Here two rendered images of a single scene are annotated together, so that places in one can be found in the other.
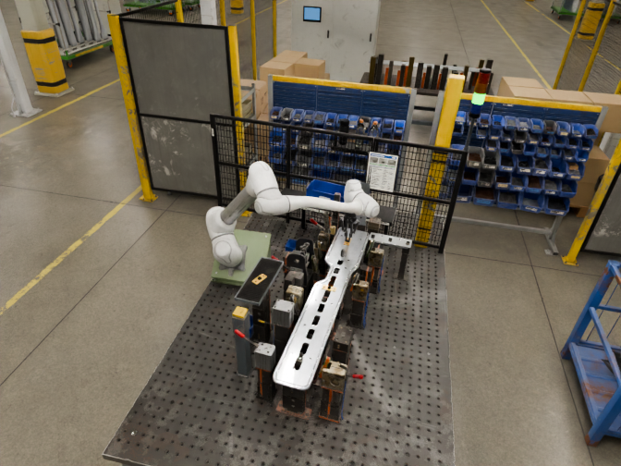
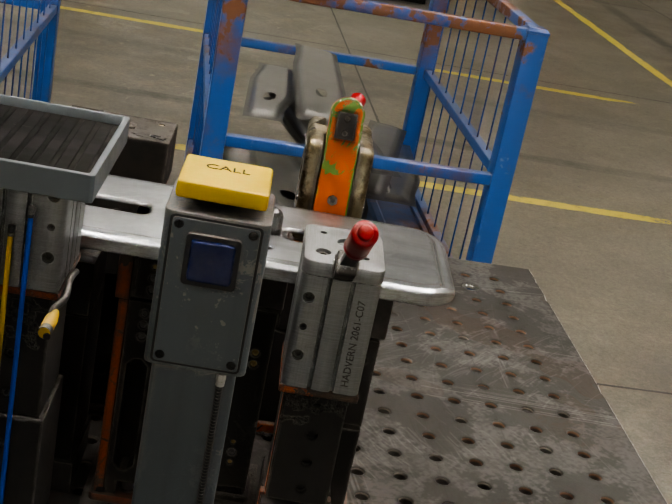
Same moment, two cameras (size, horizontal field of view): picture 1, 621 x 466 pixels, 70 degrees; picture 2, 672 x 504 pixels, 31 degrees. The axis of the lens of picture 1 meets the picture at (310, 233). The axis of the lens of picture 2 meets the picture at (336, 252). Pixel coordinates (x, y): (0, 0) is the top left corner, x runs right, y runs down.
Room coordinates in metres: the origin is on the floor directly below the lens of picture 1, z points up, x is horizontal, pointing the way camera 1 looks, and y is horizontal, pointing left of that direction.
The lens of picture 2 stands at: (1.79, 1.07, 1.41)
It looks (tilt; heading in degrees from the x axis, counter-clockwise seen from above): 21 degrees down; 250
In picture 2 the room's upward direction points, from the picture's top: 11 degrees clockwise
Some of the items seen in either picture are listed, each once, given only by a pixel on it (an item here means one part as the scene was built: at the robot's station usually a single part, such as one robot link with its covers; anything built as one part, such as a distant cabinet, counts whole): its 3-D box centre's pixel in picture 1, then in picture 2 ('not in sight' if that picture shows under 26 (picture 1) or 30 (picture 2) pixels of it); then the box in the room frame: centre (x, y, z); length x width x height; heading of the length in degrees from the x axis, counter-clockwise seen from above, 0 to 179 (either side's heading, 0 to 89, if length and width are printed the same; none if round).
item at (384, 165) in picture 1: (381, 171); not in sight; (2.94, -0.50, 1.30); 0.23 x 0.02 x 0.31; 74
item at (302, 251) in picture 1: (300, 277); not in sight; (2.14, 0.05, 0.94); 0.18 x 0.13 x 0.49; 164
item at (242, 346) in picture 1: (242, 344); (177, 479); (1.60, 0.33, 0.92); 0.08 x 0.08 x 0.44; 74
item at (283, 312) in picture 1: (283, 332); (12, 359); (1.71, 0.13, 0.90); 0.13 x 0.10 x 0.41; 74
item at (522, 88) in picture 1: (542, 146); not in sight; (5.06, -2.74, 0.67); 1.20 x 0.80 x 1.35; 81
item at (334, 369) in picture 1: (333, 391); (310, 279); (1.37, -0.14, 0.88); 0.15 x 0.11 x 0.36; 74
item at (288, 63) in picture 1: (297, 94); not in sight; (7.18, 0.31, 0.52); 1.20 x 0.80 x 1.05; 166
